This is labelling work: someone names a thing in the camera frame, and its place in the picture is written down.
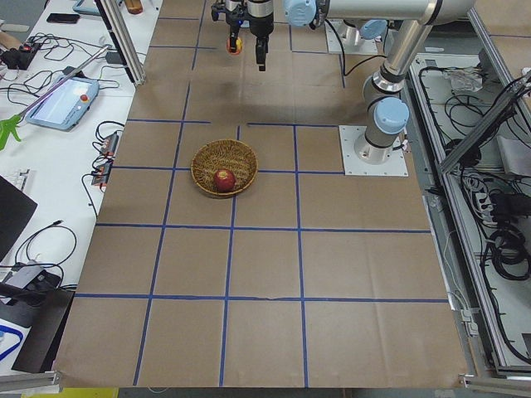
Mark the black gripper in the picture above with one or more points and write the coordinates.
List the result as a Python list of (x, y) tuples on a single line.
[(260, 20), (233, 21)]

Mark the red yellow apple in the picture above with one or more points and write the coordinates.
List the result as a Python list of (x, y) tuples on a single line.
[(234, 45)]

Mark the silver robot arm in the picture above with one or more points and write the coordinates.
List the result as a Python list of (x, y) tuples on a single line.
[(304, 13), (387, 114)]

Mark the round wicker basket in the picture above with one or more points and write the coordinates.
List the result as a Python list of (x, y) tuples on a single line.
[(226, 153)]

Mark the dark red apple in basket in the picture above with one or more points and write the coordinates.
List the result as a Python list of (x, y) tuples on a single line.
[(224, 180)]

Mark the black smartphone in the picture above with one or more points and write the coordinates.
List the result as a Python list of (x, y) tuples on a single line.
[(63, 18)]

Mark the blue teach pendant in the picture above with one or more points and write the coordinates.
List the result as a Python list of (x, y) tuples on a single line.
[(66, 106)]

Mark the green grabber tool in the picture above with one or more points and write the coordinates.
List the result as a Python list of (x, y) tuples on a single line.
[(9, 126)]

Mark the white keyboard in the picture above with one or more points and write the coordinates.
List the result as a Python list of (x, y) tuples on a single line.
[(20, 178)]

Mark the black laptop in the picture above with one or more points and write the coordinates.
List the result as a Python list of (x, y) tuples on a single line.
[(17, 210)]

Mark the black box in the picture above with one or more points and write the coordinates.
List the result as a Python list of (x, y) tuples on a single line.
[(41, 345)]

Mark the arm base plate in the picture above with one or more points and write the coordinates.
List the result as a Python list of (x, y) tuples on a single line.
[(361, 159), (354, 37)]

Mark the aluminium frame post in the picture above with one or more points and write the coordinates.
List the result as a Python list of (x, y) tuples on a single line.
[(119, 34)]

